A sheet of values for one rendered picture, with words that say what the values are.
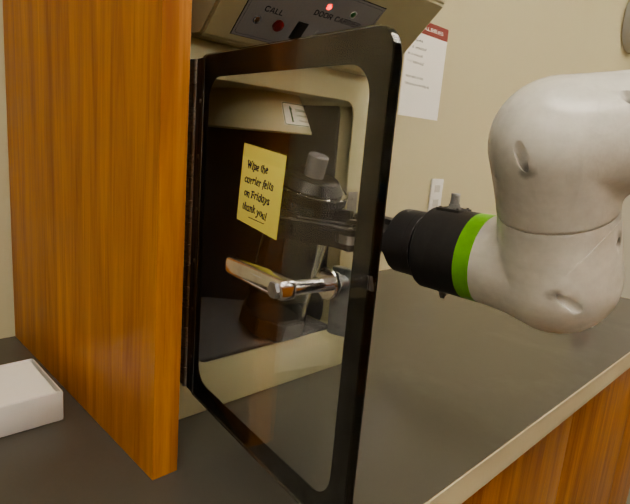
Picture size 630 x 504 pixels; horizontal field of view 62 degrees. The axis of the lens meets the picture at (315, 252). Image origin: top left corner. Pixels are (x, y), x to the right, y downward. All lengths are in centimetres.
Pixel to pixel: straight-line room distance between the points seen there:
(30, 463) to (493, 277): 53
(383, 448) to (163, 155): 44
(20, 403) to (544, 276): 59
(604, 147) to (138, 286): 44
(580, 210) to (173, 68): 37
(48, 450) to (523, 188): 57
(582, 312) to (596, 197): 11
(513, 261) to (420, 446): 32
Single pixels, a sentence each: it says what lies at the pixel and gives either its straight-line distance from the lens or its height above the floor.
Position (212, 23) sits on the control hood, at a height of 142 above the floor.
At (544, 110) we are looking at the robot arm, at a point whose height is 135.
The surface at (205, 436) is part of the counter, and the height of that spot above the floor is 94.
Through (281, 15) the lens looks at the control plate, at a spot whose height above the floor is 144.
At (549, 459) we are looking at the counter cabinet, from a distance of 109.
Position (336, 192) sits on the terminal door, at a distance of 40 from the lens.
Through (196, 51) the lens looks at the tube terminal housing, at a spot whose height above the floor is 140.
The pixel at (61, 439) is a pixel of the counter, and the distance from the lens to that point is 72.
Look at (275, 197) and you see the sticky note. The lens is 47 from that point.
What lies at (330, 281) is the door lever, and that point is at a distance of 41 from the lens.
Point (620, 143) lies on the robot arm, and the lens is 45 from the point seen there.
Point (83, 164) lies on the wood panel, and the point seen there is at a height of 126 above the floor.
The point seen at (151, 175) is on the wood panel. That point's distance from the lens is 53.
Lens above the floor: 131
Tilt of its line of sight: 12 degrees down
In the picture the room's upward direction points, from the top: 5 degrees clockwise
